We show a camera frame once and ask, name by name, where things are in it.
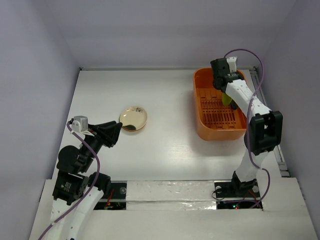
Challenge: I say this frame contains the base electronics wiring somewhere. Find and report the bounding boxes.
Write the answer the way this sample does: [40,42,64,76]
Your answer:
[212,189,263,210]
[96,182,128,211]

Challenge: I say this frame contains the right base electronics wiring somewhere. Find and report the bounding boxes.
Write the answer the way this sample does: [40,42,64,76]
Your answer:
[212,189,263,210]

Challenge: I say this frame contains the silver foil covered beam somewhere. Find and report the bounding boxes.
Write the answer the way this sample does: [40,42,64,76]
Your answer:
[125,180,217,211]

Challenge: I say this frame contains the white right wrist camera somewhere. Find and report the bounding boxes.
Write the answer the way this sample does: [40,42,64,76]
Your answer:
[226,56,237,73]

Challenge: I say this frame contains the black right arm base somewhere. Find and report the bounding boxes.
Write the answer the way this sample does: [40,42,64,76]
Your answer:
[213,171,258,199]

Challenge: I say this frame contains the aluminium rail right edge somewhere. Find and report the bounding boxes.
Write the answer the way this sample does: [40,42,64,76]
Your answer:
[249,69,290,178]

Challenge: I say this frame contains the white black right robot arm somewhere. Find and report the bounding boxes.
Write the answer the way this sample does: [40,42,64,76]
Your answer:
[210,57,283,196]

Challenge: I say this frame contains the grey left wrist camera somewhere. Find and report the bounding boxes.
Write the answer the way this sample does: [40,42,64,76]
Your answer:
[71,115,89,133]

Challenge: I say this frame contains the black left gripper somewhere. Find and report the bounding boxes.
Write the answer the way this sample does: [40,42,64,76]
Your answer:
[80,119,123,171]

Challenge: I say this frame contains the orange plastic dish rack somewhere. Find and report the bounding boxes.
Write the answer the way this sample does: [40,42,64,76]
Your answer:
[193,67,247,141]

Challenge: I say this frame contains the amber plate with black motif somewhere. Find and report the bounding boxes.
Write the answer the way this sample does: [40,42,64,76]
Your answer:
[119,105,148,132]

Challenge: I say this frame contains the left base electronics wiring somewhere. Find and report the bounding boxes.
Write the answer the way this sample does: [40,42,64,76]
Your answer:
[96,182,128,211]

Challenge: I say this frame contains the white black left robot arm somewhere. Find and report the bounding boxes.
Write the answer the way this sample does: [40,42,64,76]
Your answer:
[40,115,123,240]

